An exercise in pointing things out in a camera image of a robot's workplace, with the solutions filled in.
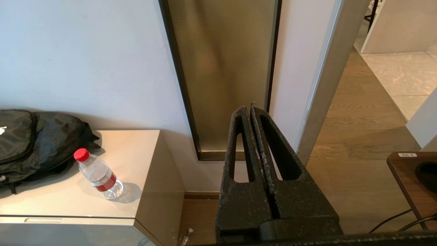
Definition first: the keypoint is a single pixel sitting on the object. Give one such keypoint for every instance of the grey brown door frame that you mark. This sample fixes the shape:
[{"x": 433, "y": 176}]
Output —
[{"x": 327, "y": 78}]

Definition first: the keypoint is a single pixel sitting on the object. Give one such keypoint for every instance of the dark brown wooden object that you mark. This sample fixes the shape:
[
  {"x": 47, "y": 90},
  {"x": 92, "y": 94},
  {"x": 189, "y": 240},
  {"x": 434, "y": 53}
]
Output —
[{"x": 409, "y": 184}]

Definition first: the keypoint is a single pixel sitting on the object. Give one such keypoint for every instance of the black Camel logo backpack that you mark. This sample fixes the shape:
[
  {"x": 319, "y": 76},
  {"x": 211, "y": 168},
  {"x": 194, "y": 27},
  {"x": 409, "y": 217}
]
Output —
[{"x": 37, "y": 143}]

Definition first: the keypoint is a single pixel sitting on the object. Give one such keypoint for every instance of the empty clear plastic bottle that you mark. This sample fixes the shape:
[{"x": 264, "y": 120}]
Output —
[{"x": 186, "y": 237}]

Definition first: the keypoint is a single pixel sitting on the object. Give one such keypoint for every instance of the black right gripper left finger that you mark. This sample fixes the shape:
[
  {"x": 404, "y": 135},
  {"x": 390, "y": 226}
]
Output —
[{"x": 242, "y": 205}]

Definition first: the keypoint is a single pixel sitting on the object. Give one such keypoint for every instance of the beige low cabinet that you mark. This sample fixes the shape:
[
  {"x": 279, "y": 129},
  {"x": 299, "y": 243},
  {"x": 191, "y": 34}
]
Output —
[{"x": 150, "y": 191}]

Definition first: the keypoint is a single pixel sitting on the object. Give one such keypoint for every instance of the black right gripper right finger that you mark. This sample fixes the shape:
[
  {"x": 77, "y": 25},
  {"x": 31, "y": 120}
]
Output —
[{"x": 300, "y": 205}]

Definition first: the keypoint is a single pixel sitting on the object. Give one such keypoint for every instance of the black metal furniture leg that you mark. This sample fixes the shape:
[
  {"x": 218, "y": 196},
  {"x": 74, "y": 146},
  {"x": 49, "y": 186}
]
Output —
[{"x": 372, "y": 13}]

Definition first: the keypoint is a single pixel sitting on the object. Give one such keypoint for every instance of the clear water bottle red cap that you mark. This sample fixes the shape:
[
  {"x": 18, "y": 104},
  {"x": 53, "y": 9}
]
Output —
[{"x": 99, "y": 176}]

